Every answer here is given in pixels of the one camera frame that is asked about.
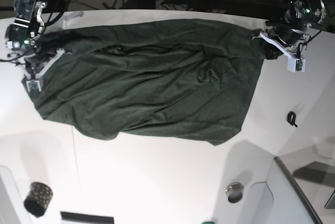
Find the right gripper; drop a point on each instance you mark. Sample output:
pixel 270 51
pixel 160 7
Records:
pixel 37 65

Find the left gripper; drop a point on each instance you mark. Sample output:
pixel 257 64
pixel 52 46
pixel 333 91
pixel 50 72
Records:
pixel 284 39

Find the dark green t-shirt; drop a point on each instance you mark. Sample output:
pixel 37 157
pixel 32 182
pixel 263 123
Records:
pixel 185 78

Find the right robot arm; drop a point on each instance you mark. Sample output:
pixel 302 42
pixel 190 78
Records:
pixel 23 37

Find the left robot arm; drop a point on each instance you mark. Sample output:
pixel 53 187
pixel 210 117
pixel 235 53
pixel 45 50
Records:
pixel 299 11

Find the small black clip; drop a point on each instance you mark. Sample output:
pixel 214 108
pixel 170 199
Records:
pixel 291 118

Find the black patterned cup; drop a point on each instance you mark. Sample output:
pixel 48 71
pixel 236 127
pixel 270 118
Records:
pixel 38 199

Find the black white flat device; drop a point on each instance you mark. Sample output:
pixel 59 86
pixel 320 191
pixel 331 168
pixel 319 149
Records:
pixel 70 217

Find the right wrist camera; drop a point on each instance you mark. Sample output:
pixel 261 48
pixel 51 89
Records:
pixel 34 85

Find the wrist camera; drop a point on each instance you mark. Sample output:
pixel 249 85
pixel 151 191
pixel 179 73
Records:
pixel 34 85
pixel 296 65

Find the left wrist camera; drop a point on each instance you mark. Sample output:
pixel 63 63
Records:
pixel 296 65

